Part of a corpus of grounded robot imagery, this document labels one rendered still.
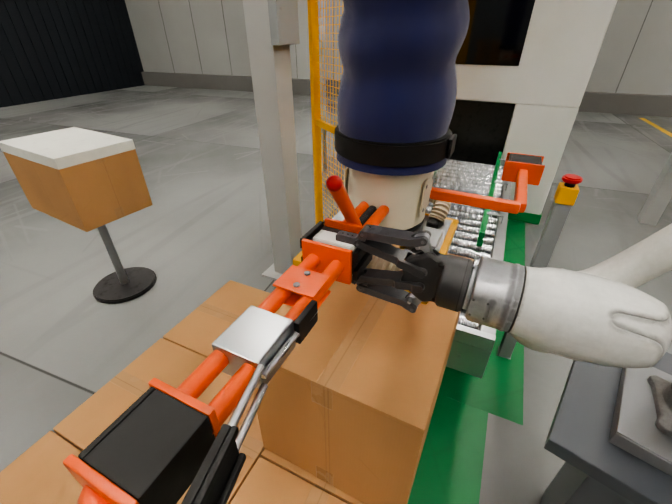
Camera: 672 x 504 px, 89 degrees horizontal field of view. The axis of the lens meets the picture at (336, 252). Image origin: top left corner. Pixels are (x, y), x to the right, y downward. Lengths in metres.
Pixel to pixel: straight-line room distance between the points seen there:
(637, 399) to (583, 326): 0.70
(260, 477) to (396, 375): 0.51
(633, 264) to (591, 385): 0.56
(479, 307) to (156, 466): 0.37
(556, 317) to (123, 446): 0.44
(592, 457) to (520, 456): 0.87
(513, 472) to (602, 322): 1.40
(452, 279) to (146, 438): 0.36
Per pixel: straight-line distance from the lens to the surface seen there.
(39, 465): 1.35
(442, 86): 0.64
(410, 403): 0.71
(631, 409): 1.12
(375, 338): 0.81
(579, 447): 1.03
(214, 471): 0.31
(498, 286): 0.46
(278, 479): 1.09
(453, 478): 1.74
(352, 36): 0.63
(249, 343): 0.39
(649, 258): 0.67
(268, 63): 2.06
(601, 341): 0.48
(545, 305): 0.47
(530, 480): 1.84
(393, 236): 0.48
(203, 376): 0.38
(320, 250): 0.51
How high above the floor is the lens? 1.53
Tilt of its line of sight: 33 degrees down
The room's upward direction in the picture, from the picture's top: straight up
